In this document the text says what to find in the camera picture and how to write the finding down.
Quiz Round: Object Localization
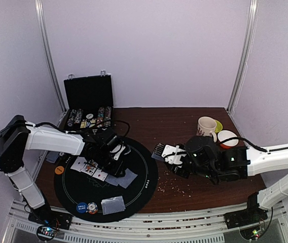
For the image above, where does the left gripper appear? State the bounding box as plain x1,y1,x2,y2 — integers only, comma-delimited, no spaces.
94,148,125,178

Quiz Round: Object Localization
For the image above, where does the queen face-up playing card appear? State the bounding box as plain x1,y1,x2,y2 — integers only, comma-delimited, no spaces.
81,162,98,176

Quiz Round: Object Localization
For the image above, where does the red diamonds face-up card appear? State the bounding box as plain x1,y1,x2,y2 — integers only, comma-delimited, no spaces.
92,169,108,181

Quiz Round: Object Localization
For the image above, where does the ace face-up playing card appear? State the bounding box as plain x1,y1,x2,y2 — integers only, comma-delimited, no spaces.
70,157,87,172

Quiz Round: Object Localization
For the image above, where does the grey ridged card holder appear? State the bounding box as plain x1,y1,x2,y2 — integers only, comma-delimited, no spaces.
151,143,165,161

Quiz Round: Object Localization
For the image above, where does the grey face-down card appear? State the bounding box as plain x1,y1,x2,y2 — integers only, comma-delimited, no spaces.
116,169,137,189
105,175,119,186

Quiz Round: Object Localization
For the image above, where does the orange big blind button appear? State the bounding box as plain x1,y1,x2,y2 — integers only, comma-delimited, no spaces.
54,166,64,175

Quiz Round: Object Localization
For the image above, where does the red poker chip stack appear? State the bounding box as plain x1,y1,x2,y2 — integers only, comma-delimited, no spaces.
87,202,98,214

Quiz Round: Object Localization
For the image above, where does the blue small blind button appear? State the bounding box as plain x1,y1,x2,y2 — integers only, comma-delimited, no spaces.
76,202,88,214

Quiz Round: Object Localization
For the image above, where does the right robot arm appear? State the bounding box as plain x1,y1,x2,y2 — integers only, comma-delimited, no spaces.
152,136,288,224

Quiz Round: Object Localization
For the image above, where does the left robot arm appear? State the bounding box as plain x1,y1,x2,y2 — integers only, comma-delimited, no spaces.
0,115,131,225

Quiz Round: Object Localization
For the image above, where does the blue texas holdem card deck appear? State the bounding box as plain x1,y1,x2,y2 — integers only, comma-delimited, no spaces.
86,119,96,128

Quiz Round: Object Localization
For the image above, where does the white dealer button in case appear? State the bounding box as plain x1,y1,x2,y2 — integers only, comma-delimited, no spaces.
86,113,94,119

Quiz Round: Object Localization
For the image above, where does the black round poker mat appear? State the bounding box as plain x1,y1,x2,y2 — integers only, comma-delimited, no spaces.
54,137,158,223

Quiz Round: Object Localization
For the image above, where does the black poker chip case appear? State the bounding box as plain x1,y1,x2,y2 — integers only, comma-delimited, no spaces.
64,74,114,131

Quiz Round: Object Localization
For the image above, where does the white floral ceramic mug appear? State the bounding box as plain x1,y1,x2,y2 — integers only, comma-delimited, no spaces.
196,116,217,142

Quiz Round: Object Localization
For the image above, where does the orange white small bowl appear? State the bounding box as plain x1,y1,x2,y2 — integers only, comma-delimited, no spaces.
218,130,239,149

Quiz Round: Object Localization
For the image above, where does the lime green small bowl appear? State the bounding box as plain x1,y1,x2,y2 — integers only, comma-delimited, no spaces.
214,119,223,134

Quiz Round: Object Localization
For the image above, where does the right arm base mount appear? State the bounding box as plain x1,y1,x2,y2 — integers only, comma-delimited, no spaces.
224,209,268,229

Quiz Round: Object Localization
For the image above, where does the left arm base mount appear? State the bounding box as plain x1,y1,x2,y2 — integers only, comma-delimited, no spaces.
28,209,73,230

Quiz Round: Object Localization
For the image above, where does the right aluminium frame post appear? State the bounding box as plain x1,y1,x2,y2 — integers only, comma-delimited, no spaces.
227,0,259,115

